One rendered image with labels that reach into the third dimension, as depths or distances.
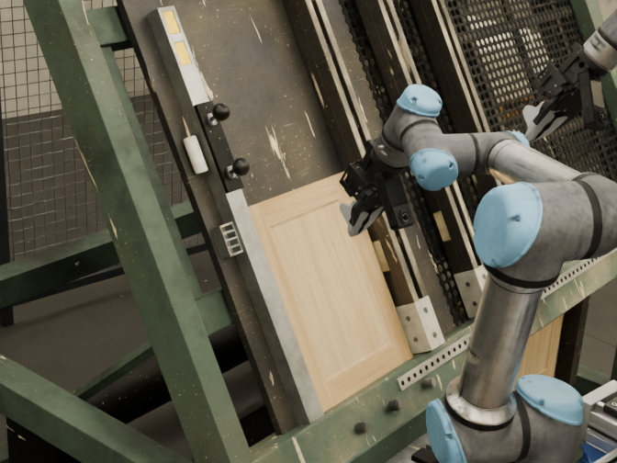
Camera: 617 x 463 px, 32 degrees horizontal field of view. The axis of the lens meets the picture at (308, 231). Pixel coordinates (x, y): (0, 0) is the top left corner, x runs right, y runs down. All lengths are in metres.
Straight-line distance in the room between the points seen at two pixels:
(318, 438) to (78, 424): 0.57
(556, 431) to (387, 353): 0.86
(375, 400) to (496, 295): 0.95
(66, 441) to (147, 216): 0.69
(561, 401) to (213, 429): 0.73
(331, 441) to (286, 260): 0.41
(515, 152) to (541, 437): 0.47
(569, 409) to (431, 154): 0.48
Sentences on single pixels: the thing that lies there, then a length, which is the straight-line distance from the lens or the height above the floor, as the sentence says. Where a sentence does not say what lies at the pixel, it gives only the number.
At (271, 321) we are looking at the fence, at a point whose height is 1.10.
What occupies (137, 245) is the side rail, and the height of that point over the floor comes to 1.31.
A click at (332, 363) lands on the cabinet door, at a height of 0.96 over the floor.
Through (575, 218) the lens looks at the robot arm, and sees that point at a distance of 1.56.
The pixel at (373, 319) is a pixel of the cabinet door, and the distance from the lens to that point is 2.61.
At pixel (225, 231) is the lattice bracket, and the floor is 1.28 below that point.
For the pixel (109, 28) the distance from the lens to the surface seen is 2.37.
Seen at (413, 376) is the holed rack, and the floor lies 0.88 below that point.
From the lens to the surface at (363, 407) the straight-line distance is 2.49.
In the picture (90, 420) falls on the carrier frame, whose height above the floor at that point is 0.79.
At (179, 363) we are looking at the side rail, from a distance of 2.21.
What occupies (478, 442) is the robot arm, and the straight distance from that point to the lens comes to 1.79.
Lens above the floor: 2.18
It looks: 22 degrees down
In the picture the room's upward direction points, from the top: 3 degrees clockwise
